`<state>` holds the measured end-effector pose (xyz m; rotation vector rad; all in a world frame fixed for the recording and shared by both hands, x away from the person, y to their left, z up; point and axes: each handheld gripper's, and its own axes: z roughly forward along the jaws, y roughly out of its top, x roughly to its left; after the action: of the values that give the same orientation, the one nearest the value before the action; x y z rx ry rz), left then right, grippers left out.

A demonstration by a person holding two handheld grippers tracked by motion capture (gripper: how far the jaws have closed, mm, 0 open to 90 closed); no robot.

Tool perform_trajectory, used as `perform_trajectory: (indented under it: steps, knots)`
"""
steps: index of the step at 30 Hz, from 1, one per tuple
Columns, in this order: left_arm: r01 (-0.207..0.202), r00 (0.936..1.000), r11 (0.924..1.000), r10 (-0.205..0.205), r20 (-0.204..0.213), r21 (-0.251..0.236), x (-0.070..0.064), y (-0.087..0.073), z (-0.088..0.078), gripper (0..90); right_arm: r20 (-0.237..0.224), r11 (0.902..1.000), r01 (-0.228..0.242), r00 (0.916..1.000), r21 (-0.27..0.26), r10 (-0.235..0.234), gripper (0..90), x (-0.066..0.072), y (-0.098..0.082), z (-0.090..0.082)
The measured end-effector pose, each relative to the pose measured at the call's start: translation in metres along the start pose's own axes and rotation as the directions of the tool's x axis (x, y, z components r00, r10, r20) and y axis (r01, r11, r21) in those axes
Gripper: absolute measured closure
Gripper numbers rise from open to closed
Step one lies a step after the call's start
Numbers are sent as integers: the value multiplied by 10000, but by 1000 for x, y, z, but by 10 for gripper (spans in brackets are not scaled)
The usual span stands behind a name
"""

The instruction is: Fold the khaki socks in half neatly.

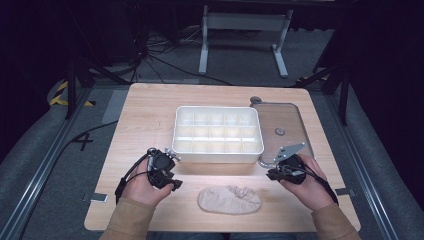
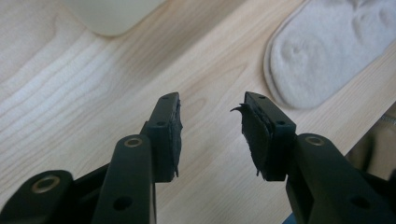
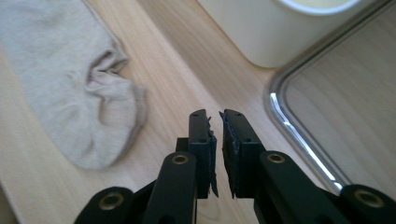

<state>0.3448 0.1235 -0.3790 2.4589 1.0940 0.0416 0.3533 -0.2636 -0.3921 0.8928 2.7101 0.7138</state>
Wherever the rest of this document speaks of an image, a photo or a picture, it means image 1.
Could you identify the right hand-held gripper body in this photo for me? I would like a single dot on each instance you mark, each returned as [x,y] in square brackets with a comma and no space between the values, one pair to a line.
[295,161]

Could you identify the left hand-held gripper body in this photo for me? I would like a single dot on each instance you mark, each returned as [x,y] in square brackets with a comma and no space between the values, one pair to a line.
[161,164]

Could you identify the beige sock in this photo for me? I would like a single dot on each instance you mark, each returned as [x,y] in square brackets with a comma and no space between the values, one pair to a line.
[229,200]

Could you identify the white compartment storage box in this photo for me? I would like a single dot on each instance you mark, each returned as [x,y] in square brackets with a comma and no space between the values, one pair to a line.
[216,133]

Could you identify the person's left hand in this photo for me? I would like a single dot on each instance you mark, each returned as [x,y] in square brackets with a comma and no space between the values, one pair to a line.
[140,190]

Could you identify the person's right hand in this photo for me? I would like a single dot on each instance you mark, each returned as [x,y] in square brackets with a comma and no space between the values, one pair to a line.
[310,194]

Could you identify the small grey round disc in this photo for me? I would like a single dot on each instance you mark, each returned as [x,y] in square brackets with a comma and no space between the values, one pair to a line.
[280,131]
[256,99]

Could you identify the clear plastic box lid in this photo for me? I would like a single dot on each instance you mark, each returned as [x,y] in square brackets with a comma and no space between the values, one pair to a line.
[286,116]

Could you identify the grey tape piece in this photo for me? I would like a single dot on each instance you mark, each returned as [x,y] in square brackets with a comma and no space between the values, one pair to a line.
[345,192]
[99,197]

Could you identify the black tripod stand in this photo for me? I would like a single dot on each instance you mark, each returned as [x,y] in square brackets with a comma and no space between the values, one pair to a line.
[343,96]
[71,90]

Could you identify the yellow black hazard tape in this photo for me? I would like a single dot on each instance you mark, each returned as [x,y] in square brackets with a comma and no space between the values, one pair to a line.
[57,97]

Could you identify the white metal stand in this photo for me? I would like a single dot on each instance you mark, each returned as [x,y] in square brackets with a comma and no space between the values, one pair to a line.
[245,21]

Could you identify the aluminium floor rail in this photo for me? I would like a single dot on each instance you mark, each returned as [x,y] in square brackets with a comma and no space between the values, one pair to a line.
[363,166]
[36,180]

